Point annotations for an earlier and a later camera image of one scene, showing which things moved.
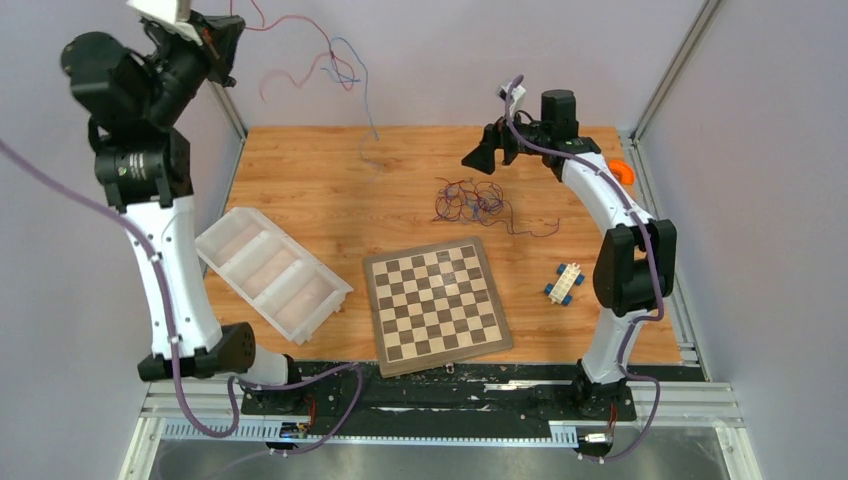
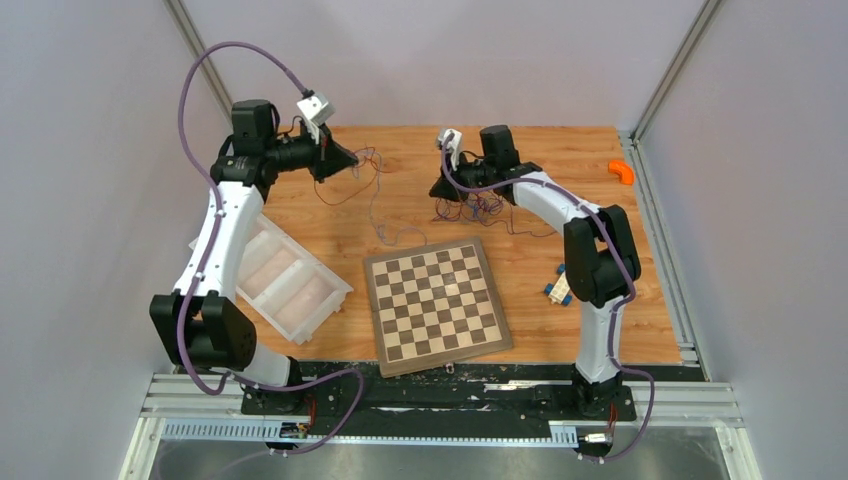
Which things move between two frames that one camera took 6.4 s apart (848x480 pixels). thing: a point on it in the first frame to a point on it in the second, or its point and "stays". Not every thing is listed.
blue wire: x=354 y=80 to x=356 y=174
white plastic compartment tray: x=286 y=281 stays
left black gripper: x=220 y=37 to x=330 y=159
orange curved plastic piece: x=623 y=170 stays
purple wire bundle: x=474 y=201 stays
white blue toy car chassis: x=561 y=291 stays
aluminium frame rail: x=709 y=407 stays
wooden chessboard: x=434 y=304 stays
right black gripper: x=495 y=136 to x=444 y=189
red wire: x=313 y=63 to x=377 y=171
